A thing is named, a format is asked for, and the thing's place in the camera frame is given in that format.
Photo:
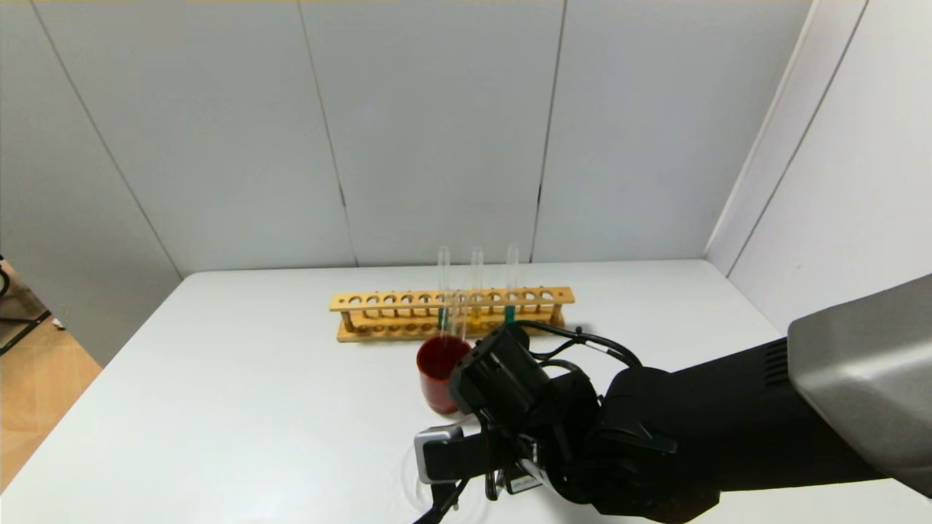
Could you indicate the black metal stand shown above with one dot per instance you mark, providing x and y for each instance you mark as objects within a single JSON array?
[{"x": 18, "y": 324}]

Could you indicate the wooden test tube rack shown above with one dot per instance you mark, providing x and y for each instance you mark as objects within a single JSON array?
[{"x": 393, "y": 329}]

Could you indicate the yellow liquid glass test tube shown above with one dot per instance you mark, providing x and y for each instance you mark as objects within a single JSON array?
[{"x": 476, "y": 291}]

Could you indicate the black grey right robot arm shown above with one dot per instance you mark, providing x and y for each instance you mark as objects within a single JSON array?
[{"x": 728, "y": 437}]

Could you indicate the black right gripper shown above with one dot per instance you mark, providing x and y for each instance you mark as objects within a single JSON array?
[{"x": 521, "y": 483}]

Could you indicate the red cup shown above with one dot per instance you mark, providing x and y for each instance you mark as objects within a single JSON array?
[{"x": 435, "y": 378}]

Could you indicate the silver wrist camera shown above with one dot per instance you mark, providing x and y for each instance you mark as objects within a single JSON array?
[{"x": 435, "y": 455}]

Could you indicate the empty clear glass test tube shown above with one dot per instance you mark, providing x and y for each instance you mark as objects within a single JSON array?
[
  {"x": 461, "y": 320},
  {"x": 454, "y": 320}
]

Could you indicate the blue liquid glass test tube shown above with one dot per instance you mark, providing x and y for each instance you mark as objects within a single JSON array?
[
  {"x": 443, "y": 276},
  {"x": 511, "y": 276}
]

